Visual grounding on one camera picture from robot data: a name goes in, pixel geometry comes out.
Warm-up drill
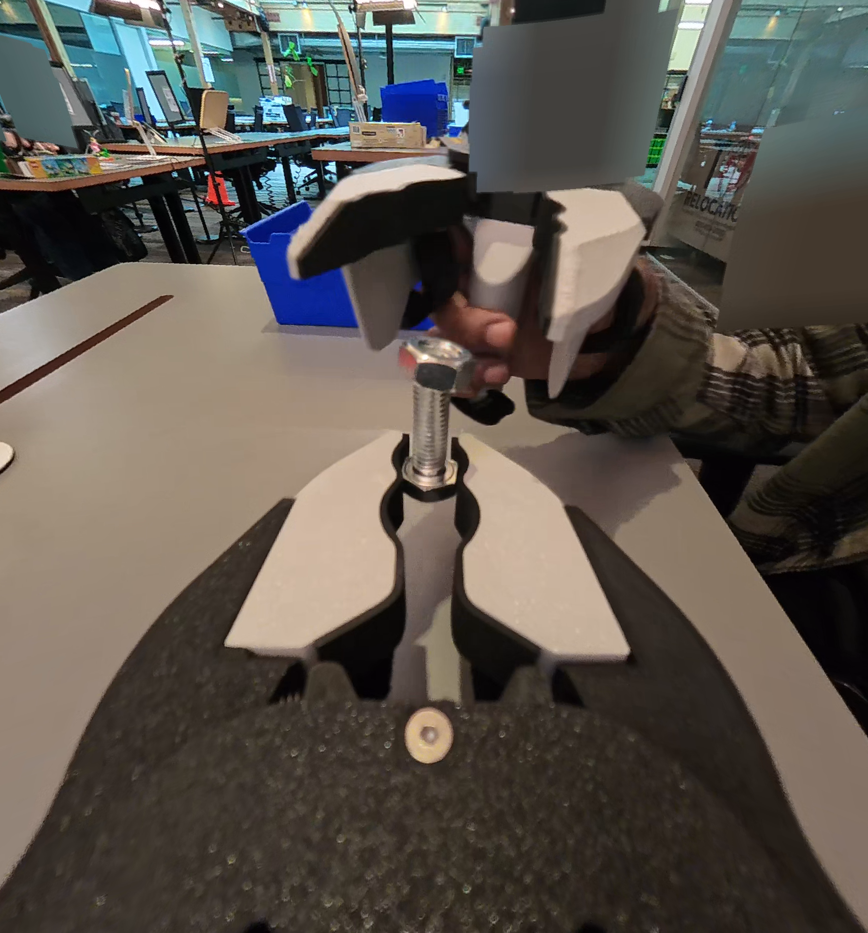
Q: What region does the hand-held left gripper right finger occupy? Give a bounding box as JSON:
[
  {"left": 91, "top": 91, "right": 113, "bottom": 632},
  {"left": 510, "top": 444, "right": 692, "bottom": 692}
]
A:
[{"left": 452, "top": 436, "right": 631, "bottom": 699}]

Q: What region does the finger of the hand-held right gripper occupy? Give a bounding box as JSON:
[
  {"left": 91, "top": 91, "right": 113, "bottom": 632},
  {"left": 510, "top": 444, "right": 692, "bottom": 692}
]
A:
[
  {"left": 288, "top": 162, "right": 478, "bottom": 352},
  {"left": 527, "top": 187, "right": 647, "bottom": 401}
]

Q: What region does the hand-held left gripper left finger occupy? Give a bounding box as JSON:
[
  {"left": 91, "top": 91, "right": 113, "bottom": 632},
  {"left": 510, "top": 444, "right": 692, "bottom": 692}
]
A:
[{"left": 224, "top": 432, "right": 411, "bottom": 698}]

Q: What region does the steel hex bolt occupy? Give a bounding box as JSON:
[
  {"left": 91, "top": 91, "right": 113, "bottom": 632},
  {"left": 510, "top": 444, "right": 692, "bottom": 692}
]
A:
[{"left": 397, "top": 339, "right": 476, "bottom": 482}]

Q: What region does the steel hex nut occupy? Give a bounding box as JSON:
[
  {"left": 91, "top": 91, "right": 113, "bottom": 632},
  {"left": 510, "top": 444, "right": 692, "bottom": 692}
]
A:
[{"left": 402, "top": 461, "right": 467, "bottom": 491}]

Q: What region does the person's right forearm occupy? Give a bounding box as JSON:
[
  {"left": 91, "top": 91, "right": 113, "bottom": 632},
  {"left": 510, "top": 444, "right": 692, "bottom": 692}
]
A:
[{"left": 525, "top": 273, "right": 868, "bottom": 447}]

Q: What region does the person's right hand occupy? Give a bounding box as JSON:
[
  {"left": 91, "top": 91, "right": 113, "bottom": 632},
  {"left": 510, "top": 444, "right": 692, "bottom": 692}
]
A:
[{"left": 430, "top": 262, "right": 662, "bottom": 400}]

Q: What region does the blue plastic bin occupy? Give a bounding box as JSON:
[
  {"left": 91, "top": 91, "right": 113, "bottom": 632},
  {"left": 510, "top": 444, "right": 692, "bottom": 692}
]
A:
[{"left": 242, "top": 200, "right": 435, "bottom": 330}]

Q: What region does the printed moving box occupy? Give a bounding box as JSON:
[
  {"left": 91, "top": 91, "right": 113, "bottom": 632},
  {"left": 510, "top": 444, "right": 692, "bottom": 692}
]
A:
[{"left": 678, "top": 186, "right": 742, "bottom": 258}]

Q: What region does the stack of blue bins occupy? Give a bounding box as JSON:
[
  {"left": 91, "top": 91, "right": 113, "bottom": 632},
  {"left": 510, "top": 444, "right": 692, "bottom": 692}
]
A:
[{"left": 380, "top": 78, "right": 451, "bottom": 133}]

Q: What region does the cardboard box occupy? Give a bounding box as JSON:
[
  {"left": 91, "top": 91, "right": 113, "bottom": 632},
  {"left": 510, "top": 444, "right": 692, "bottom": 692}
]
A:
[{"left": 348, "top": 120, "right": 429, "bottom": 151}]

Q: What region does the wooden-top office desk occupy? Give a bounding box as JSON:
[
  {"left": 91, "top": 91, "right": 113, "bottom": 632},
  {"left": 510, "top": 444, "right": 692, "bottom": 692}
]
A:
[
  {"left": 102, "top": 128, "right": 352, "bottom": 227},
  {"left": 0, "top": 155, "right": 210, "bottom": 265},
  {"left": 310, "top": 142, "right": 473, "bottom": 199}
]

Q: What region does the black computer monitor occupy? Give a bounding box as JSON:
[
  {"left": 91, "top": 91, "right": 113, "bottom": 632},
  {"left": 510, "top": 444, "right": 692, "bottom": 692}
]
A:
[{"left": 146, "top": 70, "right": 185, "bottom": 122}]

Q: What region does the person's plaid shirt torso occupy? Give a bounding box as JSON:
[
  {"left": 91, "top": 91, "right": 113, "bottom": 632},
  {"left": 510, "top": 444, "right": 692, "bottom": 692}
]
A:
[{"left": 729, "top": 379, "right": 868, "bottom": 578}]

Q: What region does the colourful toy box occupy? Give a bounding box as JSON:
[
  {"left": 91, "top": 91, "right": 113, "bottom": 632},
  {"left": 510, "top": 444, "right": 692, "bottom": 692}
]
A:
[{"left": 11, "top": 155, "right": 104, "bottom": 179}]

